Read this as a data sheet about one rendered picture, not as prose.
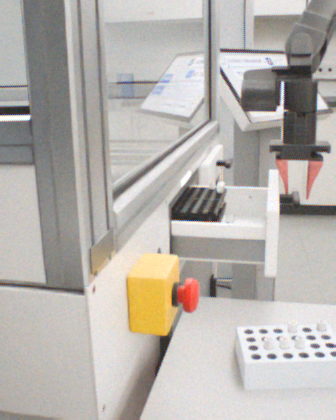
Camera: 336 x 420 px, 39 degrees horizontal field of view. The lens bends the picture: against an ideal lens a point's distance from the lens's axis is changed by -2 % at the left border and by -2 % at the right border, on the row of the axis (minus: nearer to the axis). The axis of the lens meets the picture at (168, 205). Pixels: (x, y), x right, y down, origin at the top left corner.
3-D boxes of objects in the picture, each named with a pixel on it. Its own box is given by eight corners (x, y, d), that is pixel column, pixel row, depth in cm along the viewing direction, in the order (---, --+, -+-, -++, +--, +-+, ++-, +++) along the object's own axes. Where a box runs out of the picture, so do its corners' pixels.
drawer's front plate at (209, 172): (222, 184, 131) (222, 144, 128) (208, 215, 104) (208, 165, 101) (216, 184, 131) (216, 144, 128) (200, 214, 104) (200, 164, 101)
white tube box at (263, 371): (326, 348, 63) (329, 323, 62) (348, 387, 55) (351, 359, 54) (235, 351, 63) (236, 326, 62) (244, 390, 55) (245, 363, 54)
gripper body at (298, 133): (269, 150, 86) (270, 108, 84) (326, 151, 84) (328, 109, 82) (269, 155, 80) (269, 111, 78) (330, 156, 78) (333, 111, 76)
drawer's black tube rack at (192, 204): (226, 219, 95) (226, 187, 93) (215, 251, 78) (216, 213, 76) (118, 214, 99) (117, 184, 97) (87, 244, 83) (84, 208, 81)
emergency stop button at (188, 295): (201, 303, 56) (201, 272, 55) (195, 320, 53) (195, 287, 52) (176, 301, 57) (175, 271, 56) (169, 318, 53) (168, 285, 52)
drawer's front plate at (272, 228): (276, 221, 98) (278, 169, 95) (275, 279, 71) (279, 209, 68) (267, 221, 99) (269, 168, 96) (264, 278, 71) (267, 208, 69)
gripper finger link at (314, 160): (278, 193, 88) (280, 143, 86) (318, 194, 87) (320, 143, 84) (279, 203, 82) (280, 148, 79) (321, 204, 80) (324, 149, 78)
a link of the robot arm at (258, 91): (313, 31, 76) (314, 55, 84) (243, 34, 79) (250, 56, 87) (309, 101, 74) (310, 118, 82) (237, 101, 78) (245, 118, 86)
